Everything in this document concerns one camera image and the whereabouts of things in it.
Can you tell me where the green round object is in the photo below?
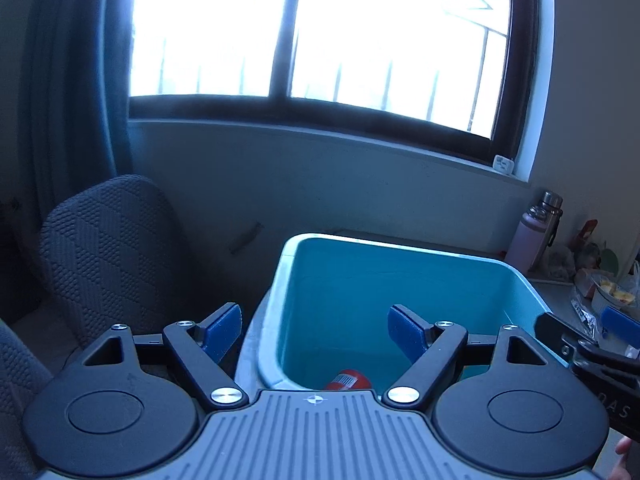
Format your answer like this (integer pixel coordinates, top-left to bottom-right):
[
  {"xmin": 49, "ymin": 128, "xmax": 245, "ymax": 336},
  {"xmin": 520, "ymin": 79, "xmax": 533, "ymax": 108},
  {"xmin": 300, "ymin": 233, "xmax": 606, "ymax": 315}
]
[{"xmin": 600, "ymin": 248, "xmax": 620, "ymax": 275}]

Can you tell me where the person's hand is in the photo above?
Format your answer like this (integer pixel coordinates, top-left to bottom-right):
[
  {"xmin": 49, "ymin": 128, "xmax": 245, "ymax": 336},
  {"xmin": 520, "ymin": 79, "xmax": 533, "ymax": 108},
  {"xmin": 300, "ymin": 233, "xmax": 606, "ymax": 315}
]
[{"xmin": 606, "ymin": 437, "xmax": 634, "ymax": 480}]

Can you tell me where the blue curtain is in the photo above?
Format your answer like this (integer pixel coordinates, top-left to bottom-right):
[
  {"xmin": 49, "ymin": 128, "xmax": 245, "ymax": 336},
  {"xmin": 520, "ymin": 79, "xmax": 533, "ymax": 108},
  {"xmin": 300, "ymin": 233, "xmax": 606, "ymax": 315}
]
[{"xmin": 19, "ymin": 0, "xmax": 137, "ymax": 221}]

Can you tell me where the small white sill device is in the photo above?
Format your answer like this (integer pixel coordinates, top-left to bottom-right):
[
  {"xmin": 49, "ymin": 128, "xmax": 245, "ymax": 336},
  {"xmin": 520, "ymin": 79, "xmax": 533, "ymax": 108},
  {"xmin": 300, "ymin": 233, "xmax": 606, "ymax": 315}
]
[{"xmin": 492, "ymin": 155, "xmax": 514, "ymax": 176}]

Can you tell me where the white ceramic bowl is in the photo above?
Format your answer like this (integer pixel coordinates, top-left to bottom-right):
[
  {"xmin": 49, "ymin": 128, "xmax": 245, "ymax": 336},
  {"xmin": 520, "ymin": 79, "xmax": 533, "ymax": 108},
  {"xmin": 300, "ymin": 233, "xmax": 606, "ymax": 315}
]
[{"xmin": 591, "ymin": 278, "xmax": 637, "ymax": 314}]

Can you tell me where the red small box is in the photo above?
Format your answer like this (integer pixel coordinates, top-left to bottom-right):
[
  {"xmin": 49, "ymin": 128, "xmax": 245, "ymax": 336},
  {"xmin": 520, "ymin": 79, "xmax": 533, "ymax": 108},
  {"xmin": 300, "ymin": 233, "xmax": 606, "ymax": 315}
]
[{"xmin": 576, "ymin": 219, "xmax": 598, "ymax": 250}]

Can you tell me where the pink insulated bottle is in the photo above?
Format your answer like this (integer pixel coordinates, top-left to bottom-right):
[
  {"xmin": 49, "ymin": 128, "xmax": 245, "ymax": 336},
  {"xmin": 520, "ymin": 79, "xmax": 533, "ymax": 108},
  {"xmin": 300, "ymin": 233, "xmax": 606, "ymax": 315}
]
[{"xmin": 504, "ymin": 205, "xmax": 547, "ymax": 274}]

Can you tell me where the red can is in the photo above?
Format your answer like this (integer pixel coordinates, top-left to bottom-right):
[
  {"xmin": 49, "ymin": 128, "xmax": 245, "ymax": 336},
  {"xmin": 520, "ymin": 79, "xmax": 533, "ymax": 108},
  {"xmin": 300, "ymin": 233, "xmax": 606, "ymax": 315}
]
[{"xmin": 324, "ymin": 370, "xmax": 372, "ymax": 391}]

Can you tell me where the teal plastic storage bin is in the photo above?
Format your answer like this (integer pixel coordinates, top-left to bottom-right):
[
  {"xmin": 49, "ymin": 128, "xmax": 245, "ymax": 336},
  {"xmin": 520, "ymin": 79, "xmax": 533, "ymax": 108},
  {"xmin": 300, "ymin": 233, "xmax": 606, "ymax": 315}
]
[{"xmin": 234, "ymin": 232, "xmax": 557, "ymax": 392}]

